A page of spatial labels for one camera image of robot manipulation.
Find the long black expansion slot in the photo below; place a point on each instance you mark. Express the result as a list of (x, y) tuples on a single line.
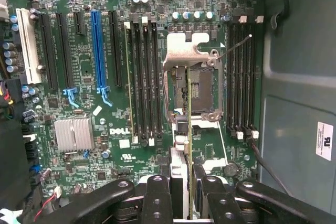
[(115, 51), (65, 51), (48, 51)]

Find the white expansion slot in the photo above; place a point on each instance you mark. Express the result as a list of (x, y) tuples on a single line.
[(29, 51)]

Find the green motherboard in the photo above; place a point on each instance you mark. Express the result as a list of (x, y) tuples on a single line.
[(105, 108)]

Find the CPU socket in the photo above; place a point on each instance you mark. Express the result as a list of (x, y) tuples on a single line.
[(204, 90)]

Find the short black expansion slot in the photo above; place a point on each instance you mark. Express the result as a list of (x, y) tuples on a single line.
[(79, 23)]

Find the black RAM slot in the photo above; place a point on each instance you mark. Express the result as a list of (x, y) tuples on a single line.
[(139, 77), (245, 77), (147, 77), (237, 77), (156, 77), (230, 77)]

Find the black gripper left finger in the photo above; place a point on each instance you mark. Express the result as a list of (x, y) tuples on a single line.
[(156, 203)]

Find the silver chipset heatsink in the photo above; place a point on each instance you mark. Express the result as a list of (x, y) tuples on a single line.
[(73, 134)]

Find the round coin cell battery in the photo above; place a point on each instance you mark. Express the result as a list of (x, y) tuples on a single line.
[(231, 169)]

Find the blue expansion slot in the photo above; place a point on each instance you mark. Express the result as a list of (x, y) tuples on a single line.
[(98, 51)]

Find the thin metal locking lever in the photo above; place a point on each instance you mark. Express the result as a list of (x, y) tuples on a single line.
[(236, 45)]

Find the open grey PC case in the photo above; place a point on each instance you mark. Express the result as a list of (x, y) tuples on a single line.
[(296, 77)]

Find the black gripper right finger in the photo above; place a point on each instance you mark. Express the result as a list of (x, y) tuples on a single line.
[(223, 203)]

